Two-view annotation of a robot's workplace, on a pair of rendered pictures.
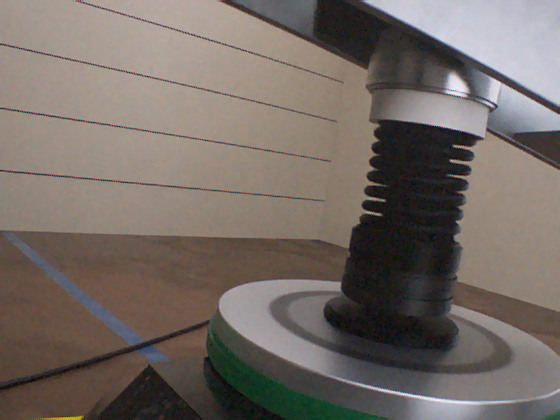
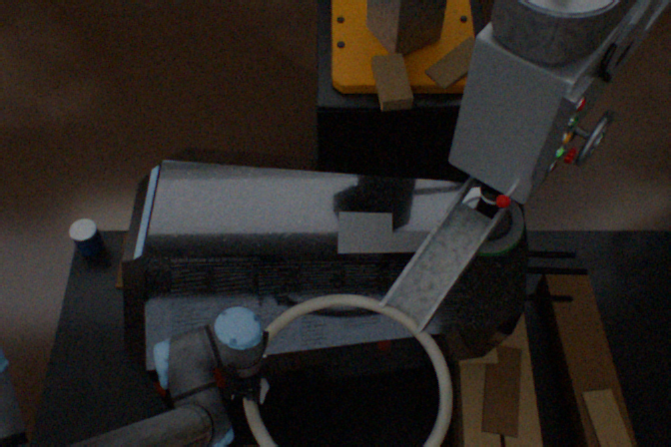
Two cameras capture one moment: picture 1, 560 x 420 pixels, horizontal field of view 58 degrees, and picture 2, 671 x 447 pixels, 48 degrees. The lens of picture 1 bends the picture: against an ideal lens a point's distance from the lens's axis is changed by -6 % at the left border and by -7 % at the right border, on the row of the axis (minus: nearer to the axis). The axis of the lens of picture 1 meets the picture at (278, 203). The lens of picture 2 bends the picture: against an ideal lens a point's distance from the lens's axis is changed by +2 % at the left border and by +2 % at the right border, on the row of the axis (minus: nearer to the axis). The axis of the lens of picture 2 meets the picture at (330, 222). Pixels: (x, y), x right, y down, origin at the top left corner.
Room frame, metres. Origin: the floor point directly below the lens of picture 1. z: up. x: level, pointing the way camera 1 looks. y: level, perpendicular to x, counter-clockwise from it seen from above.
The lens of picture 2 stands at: (0.75, -1.20, 2.59)
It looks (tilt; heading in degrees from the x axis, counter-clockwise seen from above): 58 degrees down; 132
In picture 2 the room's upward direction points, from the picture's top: straight up
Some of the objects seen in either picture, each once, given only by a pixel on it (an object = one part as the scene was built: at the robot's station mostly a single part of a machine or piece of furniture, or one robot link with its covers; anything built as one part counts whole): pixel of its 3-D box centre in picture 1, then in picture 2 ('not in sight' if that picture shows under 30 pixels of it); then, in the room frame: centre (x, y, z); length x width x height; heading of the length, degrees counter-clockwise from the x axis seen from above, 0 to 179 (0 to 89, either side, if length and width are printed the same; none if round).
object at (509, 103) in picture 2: not in sight; (540, 84); (0.31, 0.00, 1.32); 0.36 x 0.22 x 0.45; 95
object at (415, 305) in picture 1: (396, 291); not in sight; (0.32, -0.08, 0.87); 0.07 x 0.07 x 0.01
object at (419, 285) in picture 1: (400, 272); not in sight; (0.32, -0.08, 0.88); 0.07 x 0.07 x 0.01
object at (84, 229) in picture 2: not in sight; (87, 237); (-0.99, -0.72, 0.08); 0.10 x 0.10 x 0.13
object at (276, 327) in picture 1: (388, 334); (484, 219); (0.32, -0.08, 0.84); 0.21 x 0.21 x 0.01
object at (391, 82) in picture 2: not in sight; (391, 82); (-0.23, 0.18, 0.81); 0.20 x 0.10 x 0.05; 140
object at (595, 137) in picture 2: not in sight; (581, 132); (0.43, 0.05, 1.20); 0.15 x 0.10 x 0.15; 95
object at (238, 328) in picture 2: not in sight; (239, 337); (0.19, -0.87, 1.18); 0.10 x 0.09 x 0.12; 65
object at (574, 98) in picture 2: not in sight; (559, 134); (0.44, -0.14, 1.37); 0.08 x 0.03 x 0.28; 95
